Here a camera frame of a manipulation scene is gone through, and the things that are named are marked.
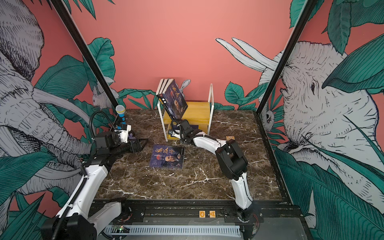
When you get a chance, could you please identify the purple portrait book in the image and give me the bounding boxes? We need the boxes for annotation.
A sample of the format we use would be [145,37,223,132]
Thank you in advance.
[166,80,188,120]
[150,144,185,169]

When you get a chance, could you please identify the black book white characters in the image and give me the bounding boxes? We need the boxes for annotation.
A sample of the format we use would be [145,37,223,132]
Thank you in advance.
[158,79,174,120]

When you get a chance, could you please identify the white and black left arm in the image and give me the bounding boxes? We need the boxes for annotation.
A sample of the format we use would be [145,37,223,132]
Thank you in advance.
[41,105,148,240]

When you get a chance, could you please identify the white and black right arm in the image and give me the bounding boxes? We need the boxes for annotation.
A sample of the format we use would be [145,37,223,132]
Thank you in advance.
[171,120,254,222]

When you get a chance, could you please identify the small purple rabbit figure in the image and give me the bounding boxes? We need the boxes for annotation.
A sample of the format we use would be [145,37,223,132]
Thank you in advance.
[128,133,136,141]

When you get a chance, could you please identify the white wooden two-tier shelf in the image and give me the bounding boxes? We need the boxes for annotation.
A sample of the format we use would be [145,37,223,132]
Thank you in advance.
[157,80,215,141]

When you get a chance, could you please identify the blue toy microphone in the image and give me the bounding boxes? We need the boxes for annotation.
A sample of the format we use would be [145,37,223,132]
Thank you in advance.
[115,105,127,125]

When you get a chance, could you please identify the dark brown leaning book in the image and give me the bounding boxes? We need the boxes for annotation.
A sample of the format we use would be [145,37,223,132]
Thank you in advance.
[156,79,165,97]

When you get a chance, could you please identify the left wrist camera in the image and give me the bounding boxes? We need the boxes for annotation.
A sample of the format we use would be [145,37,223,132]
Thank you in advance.
[117,123,132,143]

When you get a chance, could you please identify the black front rail base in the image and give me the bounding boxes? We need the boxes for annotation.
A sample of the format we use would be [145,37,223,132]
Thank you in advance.
[99,200,313,240]

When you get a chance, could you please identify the left black frame post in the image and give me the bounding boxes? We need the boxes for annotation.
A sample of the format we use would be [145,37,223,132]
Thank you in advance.
[51,0,118,108]

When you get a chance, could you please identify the black frame post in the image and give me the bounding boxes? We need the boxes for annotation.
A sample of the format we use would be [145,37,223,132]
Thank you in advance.
[51,0,118,108]
[255,0,319,116]

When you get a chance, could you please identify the right black frame post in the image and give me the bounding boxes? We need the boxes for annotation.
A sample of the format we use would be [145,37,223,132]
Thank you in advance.
[255,0,319,116]

